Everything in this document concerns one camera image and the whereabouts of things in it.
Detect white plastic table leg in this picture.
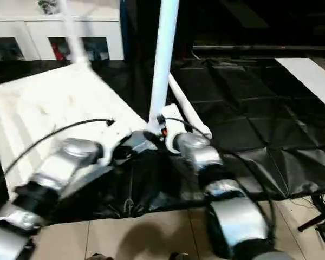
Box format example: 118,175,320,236
58,0,92,69
147,0,180,135
168,73,212,140

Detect white plastic table top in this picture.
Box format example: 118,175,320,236
0,64,177,198

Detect black plastic mat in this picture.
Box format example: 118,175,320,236
0,54,325,224

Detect red bottle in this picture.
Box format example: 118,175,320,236
53,41,63,60

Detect white sideboard cabinet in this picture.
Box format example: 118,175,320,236
0,0,125,61

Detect black low shelf board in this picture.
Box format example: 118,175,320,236
192,44,325,53

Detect white paper sheet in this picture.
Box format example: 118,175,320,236
275,57,325,114

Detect grey crumpled object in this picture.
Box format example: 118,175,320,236
37,0,58,14

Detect black stand foot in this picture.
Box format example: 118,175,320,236
298,209,325,232

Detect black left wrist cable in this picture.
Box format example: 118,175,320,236
4,118,115,177

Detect thin black floor cables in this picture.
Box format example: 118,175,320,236
286,191,325,217

